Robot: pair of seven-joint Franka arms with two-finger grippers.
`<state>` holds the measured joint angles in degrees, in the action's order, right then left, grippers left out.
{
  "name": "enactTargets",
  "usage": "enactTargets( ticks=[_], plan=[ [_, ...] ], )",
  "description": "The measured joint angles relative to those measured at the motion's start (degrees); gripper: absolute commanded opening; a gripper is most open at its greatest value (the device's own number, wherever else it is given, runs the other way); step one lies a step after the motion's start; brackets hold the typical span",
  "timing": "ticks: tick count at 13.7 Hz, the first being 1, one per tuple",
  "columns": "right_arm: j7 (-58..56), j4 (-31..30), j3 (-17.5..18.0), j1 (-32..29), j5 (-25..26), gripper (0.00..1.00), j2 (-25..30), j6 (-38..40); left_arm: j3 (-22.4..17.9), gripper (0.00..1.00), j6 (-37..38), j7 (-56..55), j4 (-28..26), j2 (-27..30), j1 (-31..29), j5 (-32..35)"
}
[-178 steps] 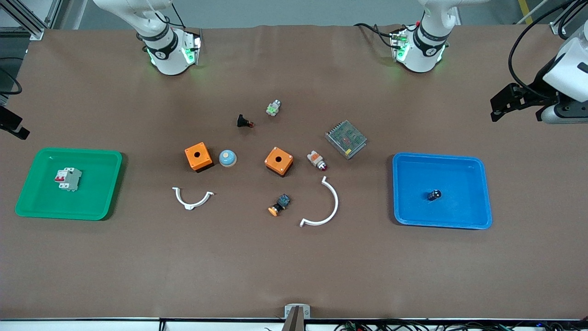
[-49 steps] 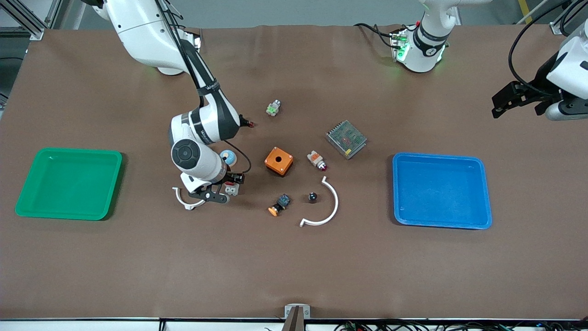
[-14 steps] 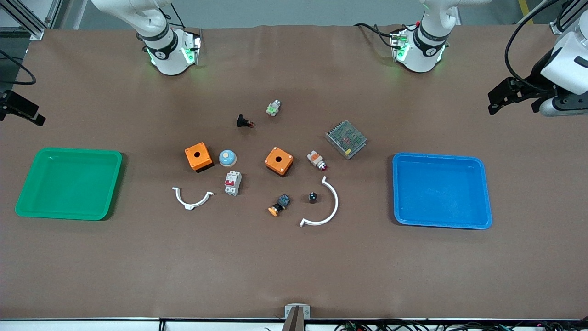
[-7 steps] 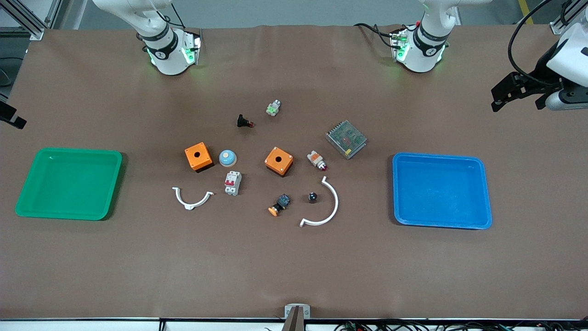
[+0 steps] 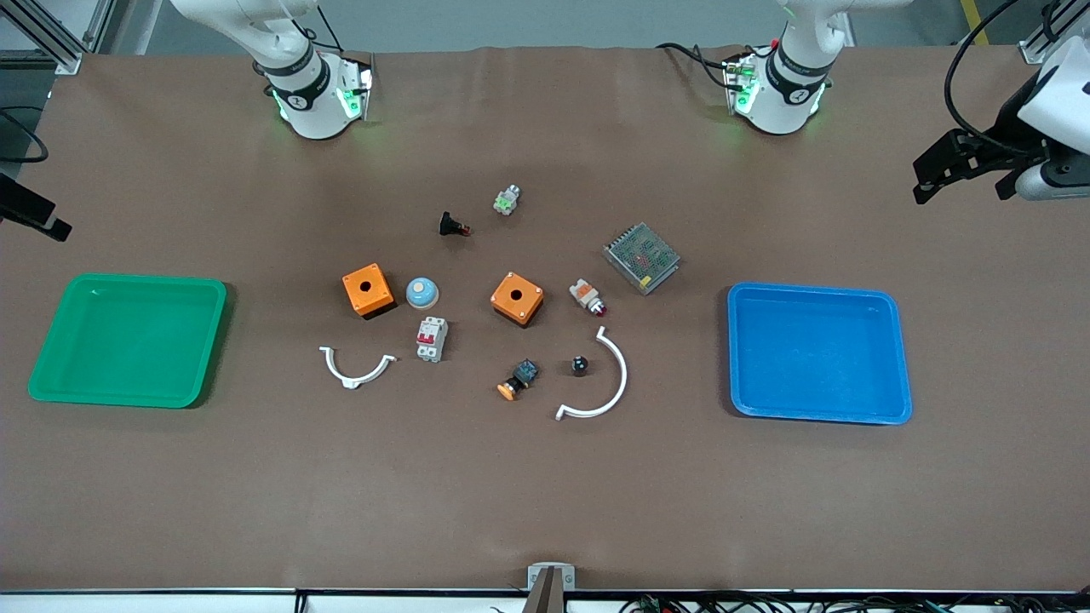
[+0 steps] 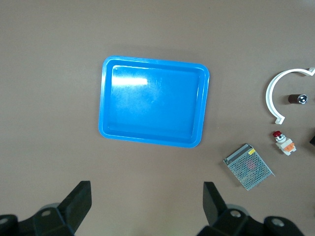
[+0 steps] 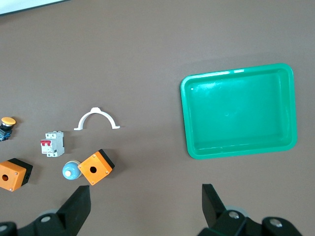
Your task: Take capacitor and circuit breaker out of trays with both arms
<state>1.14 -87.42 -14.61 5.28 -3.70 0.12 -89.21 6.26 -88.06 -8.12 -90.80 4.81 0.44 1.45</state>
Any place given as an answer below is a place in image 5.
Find orange push button blue body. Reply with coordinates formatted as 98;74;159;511
496;358;540;402

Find orange button box black base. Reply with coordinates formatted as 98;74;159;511
341;262;398;320

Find white circuit breaker red switch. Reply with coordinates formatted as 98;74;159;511
416;316;450;364

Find green plastic tray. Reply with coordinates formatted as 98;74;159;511
28;272;228;410

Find blue plastic tray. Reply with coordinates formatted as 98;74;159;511
726;282;914;426

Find small white curved clip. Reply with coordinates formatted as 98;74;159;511
318;345;398;391

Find tangled black cables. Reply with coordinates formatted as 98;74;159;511
617;592;1090;613

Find metal mesh power supply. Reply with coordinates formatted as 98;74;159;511
601;222;682;296

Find orange button box four screws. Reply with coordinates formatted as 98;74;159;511
490;271;546;329

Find metal table edge bracket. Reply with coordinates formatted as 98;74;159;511
527;563;577;613

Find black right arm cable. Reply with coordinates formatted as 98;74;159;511
0;106;50;165

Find black base cable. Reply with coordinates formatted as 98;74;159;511
656;41;747;91

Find dark tapered post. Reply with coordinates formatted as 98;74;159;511
521;569;565;613

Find aluminium frame profile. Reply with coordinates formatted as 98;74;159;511
1018;0;1090;67
0;0;116;76

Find white table edge rail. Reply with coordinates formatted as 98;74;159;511
0;589;1090;613

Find large white curved clip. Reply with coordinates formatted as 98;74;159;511
555;325;629;422

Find red pilot light white body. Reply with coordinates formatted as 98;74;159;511
569;278;609;318

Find brown table mat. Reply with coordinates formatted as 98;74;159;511
0;44;1090;593

